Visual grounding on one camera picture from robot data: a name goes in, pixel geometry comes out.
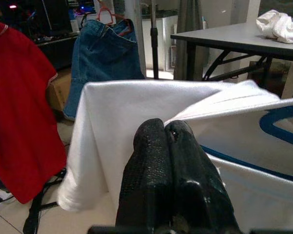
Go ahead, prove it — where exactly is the dark grey curtain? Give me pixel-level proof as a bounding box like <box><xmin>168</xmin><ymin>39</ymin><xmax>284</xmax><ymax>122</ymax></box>
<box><xmin>173</xmin><ymin>0</ymin><xmax>206</xmax><ymax>80</ymax></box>

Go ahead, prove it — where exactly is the brown cardboard box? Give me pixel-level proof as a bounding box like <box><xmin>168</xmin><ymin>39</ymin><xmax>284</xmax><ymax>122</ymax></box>
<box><xmin>45</xmin><ymin>68</ymin><xmax>73</xmax><ymax>118</ymax></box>

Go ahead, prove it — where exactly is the white power strip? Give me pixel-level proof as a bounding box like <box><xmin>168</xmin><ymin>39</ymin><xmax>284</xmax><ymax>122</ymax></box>
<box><xmin>0</xmin><ymin>189</ymin><xmax>15</xmax><ymax>208</ymax></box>

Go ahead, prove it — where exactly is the red wire clothes hanger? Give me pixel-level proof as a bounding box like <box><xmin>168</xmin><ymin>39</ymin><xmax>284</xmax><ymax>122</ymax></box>
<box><xmin>96</xmin><ymin>0</ymin><xmax>135</xmax><ymax>36</ymax></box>

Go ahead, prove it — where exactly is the blue denim garment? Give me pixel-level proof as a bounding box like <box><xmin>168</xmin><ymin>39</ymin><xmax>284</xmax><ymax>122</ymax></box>
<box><xmin>63</xmin><ymin>19</ymin><xmax>146</xmax><ymax>121</ymax></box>

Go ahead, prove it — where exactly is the white polo shirt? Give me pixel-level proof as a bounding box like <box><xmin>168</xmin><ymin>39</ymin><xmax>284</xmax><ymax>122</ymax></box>
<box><xmin>255</xmin><ymin>9</ymin><xmax>293</xmax><ymax>45</ymax></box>

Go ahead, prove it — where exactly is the white printed T-shirt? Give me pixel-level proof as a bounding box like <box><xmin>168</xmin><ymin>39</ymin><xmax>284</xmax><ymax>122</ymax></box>
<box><xmin>57</xmin><ymin>79</ymin><xmax>293</xmax><ymax>234</ymax></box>

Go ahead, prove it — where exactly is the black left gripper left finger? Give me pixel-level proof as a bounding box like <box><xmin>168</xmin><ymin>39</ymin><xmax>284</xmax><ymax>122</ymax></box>
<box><xmin>115</xmin><ymin>118</ymin><xmax>173</xmax><ymax>234</ymax></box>

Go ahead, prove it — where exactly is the black table leg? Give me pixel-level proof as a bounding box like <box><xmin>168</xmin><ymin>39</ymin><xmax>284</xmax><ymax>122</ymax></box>
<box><xmin>185</xmin><ymin>40</ymin><xmax>275</xmax><ymax>86</ymax></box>

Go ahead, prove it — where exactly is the red polo shirt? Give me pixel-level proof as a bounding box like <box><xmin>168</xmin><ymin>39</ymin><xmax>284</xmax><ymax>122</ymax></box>
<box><xmin>0</xmin><ymin>20</ymin><xmax>68</xmax><ymax>205</ymax></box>

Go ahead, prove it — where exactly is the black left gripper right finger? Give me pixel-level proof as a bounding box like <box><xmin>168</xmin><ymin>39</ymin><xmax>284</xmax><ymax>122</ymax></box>
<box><xmin>163</xmin><ymin>119</ymin><xmax>242</xmax><ymax>234</ymax></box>

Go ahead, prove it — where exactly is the black computer tower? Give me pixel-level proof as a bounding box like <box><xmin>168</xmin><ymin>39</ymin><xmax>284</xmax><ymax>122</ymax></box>
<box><xmin>36</xmin><ymin>0</ymin><xmax>73</xmax><ymax>37</ymax></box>

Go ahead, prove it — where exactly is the blue plastic clothes hanger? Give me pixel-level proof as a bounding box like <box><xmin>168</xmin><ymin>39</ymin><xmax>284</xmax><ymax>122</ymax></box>
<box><xmin>199</xmin><ymin>103</ymin><xmax>293</xmax><ymax>184</ymax></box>

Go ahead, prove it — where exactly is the black desk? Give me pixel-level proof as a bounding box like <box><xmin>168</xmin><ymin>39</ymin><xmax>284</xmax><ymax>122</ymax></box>
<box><xmin>26</xmin><ymin>31</ymin><xmax>81</xmax><ymax>71</ymax></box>

